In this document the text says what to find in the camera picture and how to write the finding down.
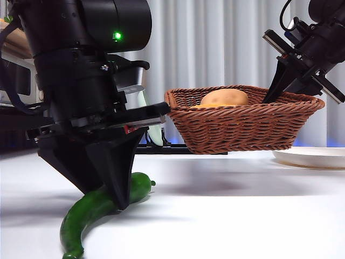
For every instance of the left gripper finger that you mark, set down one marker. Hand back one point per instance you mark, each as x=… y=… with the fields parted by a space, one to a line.
x=70 y=167
x=118 y=167

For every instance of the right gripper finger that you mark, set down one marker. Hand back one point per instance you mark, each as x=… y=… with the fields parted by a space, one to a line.
x=307 y=86
x=283 y=78

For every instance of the green cucumber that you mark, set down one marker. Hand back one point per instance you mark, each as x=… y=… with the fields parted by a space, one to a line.
x=81 y=215

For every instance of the brown potato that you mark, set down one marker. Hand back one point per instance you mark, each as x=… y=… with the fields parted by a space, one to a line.
x=225 y=97

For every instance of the brown wicker basket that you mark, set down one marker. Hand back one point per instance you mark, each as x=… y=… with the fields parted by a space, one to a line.
x=237 y=129

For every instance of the yellow corn cob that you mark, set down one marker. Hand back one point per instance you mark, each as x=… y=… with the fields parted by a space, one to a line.
x=198 y=106

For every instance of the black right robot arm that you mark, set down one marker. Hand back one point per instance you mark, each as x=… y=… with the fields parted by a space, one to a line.
x=326 y=8

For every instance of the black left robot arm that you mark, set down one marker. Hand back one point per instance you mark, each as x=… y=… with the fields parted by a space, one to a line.
x=81 y=27

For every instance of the pale green plate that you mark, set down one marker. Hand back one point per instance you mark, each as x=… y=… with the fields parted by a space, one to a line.
x=156 y=135

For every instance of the black dish rack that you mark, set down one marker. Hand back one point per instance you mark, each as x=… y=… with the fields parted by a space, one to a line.
x=167 y=149

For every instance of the cream white plate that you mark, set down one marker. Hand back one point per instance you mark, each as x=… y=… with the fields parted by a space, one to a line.
x=310 y=157

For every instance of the grey pleated curtain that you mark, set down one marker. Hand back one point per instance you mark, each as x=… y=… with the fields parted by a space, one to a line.
x=210 y=46

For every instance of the silver toaster oven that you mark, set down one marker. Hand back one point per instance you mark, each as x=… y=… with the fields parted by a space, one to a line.
x=16 y=81

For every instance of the green plant leaves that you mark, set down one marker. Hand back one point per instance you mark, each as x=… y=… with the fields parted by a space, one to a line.
x=8 y=19

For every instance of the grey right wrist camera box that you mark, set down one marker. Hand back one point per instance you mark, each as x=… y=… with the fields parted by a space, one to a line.
x=295 y=27

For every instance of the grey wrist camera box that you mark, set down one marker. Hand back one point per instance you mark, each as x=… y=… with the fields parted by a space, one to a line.
x=295 y=27
x=132 y=76

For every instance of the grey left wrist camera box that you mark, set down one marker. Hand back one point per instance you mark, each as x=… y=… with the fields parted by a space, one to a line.
x=132 y=76

